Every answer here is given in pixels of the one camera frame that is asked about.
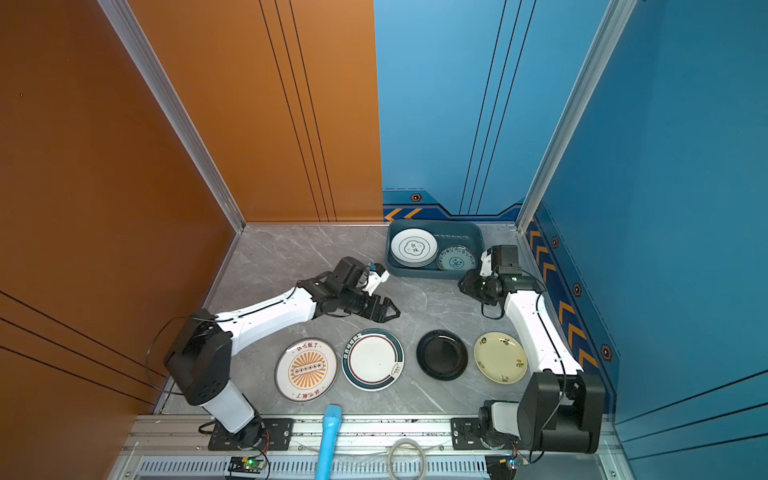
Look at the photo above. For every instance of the teal plastic bin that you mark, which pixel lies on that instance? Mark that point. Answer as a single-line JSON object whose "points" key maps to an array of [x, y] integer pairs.
{"points": [[447, 233]]}

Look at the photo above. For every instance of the right green circuit board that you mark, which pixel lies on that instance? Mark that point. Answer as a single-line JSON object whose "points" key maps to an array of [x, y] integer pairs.
{"points": [[504, 467]]}

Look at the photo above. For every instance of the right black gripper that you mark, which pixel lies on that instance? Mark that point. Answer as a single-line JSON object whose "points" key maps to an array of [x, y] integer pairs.
{"points": [[468, 285]]}

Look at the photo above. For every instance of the aluminium frame rail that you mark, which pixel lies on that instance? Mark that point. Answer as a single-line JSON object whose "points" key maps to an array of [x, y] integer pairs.
{"points": [[413, 446]]}

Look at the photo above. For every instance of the light blue handle tool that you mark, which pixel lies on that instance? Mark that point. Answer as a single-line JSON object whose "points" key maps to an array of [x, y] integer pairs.
{"points": [[332, 420]]}

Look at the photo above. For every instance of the black plate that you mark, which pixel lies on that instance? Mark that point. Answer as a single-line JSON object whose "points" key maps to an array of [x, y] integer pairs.
{"points": [[442, 355]]}

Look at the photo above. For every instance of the green circuit board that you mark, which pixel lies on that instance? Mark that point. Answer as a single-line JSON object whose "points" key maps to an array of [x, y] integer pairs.
{"points": [[248, 467], [504, 467]]}

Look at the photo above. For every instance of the cream yellow plate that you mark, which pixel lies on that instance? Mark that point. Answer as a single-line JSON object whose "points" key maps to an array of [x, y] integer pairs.
{"points": [[500, 358]]}

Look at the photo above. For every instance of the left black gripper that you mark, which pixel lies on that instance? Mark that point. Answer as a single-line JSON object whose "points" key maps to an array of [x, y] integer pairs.
{"points": [[380, 317]]}

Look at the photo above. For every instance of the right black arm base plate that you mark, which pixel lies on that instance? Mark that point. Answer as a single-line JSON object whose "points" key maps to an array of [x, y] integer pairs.
{"points": [[474, 433]]}

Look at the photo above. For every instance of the left green circuit board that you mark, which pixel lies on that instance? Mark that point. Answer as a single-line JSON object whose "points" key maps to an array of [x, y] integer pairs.
{"points": [[248, 467]]}

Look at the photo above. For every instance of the white plate dark green rim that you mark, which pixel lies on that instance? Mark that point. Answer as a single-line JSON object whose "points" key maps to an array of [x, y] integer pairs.
{"points": [[373, 359]]}

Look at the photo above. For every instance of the large orange sunburst plate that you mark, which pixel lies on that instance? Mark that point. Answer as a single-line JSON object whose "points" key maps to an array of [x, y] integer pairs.
{"points": [[306, 370]]}

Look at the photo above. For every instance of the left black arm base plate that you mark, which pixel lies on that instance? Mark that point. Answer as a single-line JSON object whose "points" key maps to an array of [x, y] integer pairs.
{"points": [[276, 433]]}

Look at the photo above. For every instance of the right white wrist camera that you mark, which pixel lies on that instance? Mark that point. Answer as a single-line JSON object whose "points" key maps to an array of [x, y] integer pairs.
{"points": [[486, 264]]}

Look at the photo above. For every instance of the teal patterned small plate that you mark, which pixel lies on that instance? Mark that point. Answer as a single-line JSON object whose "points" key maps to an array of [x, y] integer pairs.
{"points": [[456, 258]]}

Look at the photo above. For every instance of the white flower plate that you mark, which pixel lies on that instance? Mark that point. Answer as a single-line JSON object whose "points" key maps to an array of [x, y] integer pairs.
{"points": [[414, 248]]}

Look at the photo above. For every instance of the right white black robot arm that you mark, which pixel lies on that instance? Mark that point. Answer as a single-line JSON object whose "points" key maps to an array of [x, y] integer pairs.
{"points": [[561, 409]]}

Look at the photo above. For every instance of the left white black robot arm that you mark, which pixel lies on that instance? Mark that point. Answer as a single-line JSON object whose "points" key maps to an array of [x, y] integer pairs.
{"points": [[199, 359]]}

